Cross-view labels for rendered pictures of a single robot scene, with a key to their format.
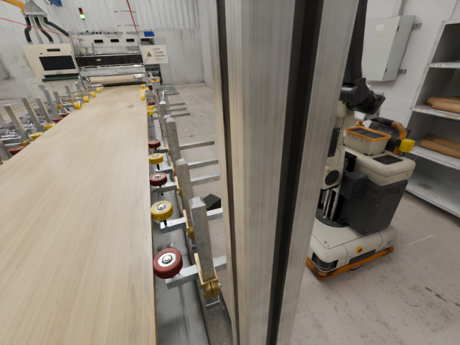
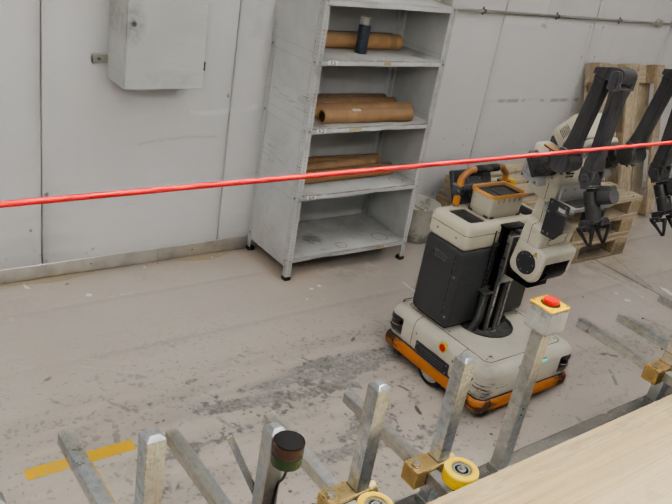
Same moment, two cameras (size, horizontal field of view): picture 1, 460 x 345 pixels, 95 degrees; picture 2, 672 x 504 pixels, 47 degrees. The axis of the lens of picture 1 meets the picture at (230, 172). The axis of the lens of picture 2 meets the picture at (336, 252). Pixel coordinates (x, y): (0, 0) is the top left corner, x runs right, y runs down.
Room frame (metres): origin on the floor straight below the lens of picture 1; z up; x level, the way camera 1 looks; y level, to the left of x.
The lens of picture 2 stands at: (3.15, 1.96, 2.02)
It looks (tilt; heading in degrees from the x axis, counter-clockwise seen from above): 25 degrees down; 248
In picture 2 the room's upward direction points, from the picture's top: 10 degrees clockwise
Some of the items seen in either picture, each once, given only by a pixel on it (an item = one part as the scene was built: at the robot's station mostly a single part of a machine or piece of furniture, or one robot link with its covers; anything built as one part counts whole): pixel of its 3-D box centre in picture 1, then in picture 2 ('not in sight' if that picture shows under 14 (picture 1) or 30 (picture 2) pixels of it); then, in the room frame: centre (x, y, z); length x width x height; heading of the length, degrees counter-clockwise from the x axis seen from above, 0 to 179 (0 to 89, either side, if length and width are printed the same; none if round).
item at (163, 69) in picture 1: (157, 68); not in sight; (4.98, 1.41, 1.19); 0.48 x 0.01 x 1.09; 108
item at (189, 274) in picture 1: (233, 259); not in sight; (0.46, 0.00, 0.81); 0.43 x 0.03 x 0.04; 108
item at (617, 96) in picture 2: not in sight; (606, 130); (1.30, -0.28, 1.40); 0.11 x 0.06 x 0.43; 18
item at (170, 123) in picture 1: (179, 169); not in sight; (0.87, 0.24, 0.94); 0.04 x 0.04 x 0.48; 18
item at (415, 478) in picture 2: not in sight; (429, 467); (2.32, 0.71, 0.82); 0.14 x 0.06 x 0.05; 18
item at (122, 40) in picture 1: (125, 81); not in sight; (5.11, 2.20, 0.95); 1.65 x 0.70 x 1.90; 108
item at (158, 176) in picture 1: (159, 185); not in sight; (0.88, 0.35, 0.85); 0.08 x 0.08 x 0.11
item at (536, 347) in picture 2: (161, 113); (519, 402); (2.05, 0.62, 0.93); 0.05 x 0.05 x 0.45; 18
